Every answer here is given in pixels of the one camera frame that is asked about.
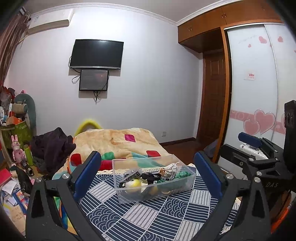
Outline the green knitted cloth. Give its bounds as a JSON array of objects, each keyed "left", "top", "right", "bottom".
[{"left": 157, "top": 171, "right": 192, "bottom": 183}]

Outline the white drawstring bag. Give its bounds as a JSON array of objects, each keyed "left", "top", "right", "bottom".
[{"left": 159, "top": 162, "right": 182, "bottom": 181}]

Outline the black and white pouch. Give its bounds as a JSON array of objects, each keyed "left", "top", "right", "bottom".
[{"left": 119, "top": 169, "right": 163, "bottom": 194}]

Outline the yellow sponge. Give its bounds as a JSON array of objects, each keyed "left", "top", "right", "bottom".
[{"left": 148, "top": 185, "right": 158, "bottom": 196}]

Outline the white suitcase with stickers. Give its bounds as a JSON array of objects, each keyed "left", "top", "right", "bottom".
[{"left": 239, "top": 143, "right": 268, "bottom": 160}]

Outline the blue patterned tablecloth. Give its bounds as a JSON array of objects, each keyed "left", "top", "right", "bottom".
[{"left": 78, "top": 165, "right": 241, "bottom": 241}]

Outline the brown wooden door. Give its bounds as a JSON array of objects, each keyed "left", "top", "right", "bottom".
[{"left": 197, "top": 52, "right": 226, "bottom": 148}]

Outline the pink rabbit toy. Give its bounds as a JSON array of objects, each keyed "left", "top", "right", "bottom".
[{"left": 11, "top": 135, "right": 26, "bottom": 164}]

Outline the dark purple clothing pile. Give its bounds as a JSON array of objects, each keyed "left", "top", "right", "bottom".
[{"left": 30, "top": 127, "right": 76, "bottom": 174}]

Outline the green bottle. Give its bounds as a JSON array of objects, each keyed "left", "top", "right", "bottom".
[{"left": 23, "top": 145, "right": 34, "bottom": 166}]

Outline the green cardboard box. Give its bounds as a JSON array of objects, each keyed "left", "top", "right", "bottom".
[{"left": 1, "top": 121, "right": 32, "bottom": 149}]

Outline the yellow chair back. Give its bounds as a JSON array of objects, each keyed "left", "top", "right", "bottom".
[{"left": 74, "top": 119, "right": 102, "bottom": 137}]

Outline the clear plastic storage box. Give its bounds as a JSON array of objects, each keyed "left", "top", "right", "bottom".
[{"left": 112, "top": 154, "right": 197, "bottom": 203}]

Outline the wooden wardrobe with sliding doors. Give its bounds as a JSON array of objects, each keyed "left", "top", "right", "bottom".
[{"left": 178, "top": 1, "right": 295, "bottom": 162}]

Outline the colourful plush blanket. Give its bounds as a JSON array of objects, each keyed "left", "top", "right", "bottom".
[{"left": 52, "top": 127, "right": 179, "bottom": 235}]

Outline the grey plush toy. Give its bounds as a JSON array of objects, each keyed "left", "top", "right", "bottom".
[{"left": 12, "top": 93, "right": 36, "bottom": 130}]

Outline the striped brown curtain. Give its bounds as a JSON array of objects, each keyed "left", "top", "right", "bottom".
[{"left": 1, "top": 11, "right": 31, "bottom": 86}]

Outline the white air conditioner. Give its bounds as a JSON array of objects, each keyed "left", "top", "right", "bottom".
[{"left": 28, "top": 9, "right": 74, "bottom": 35}]

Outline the small wall monitor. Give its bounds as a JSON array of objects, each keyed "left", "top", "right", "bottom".
[{"left": 79, "top": 69, "right": 109, "bottom": 91}]

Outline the large wall television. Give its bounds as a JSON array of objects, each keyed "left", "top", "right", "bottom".
[{"left": 69, "top": 39, "right": 124, "bottom": 69}]

